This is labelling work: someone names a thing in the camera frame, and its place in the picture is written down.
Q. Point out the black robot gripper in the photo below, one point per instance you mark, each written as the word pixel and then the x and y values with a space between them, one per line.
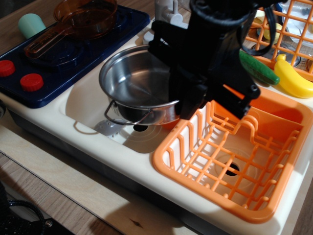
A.
pixel 204 59

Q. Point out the stainless steel pan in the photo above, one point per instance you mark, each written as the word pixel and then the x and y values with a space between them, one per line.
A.
pixel 137 86

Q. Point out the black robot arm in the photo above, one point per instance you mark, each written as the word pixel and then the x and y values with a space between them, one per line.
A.
pixel 231 13

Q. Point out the orange plastic drying rack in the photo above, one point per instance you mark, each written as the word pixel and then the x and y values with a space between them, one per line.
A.
pixel 242 165

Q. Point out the cream toy sink unit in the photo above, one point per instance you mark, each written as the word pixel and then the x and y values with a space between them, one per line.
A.
pixel 68 122

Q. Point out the green toy cucumber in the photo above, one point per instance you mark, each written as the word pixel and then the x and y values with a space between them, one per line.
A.
pixel 257 69

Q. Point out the orange plastic egg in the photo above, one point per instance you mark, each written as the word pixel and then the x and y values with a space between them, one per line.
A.
pixel 170 125

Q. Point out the yellow toy banana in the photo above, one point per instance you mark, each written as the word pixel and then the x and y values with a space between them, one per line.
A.
pixel 290 80

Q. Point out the grey toy faucet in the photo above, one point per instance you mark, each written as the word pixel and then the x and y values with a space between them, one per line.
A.
pixel 168 11

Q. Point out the amber transparent saucepan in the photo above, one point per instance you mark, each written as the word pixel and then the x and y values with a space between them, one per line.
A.
pixel 78 19

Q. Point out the dark blue toy stovetop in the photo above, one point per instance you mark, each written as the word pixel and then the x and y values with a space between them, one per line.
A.
pixel 68 61

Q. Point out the red stove knob front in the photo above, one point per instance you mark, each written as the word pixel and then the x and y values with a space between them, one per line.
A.
pixel 31 82

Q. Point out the red stove knob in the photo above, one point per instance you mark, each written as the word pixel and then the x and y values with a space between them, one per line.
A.
pixel 31 82
pixel 7 68

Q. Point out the mint green cup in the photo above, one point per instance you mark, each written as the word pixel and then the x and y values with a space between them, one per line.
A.
pixel 30 24

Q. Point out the red stove knob rear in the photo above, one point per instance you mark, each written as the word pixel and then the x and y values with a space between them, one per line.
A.
pixel 7 68

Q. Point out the orange wire basket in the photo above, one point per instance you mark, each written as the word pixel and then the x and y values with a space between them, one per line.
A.
pixel 294 36

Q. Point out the slotted spoon blue handle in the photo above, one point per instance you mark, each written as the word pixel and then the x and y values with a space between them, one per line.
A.
pixel 108 128

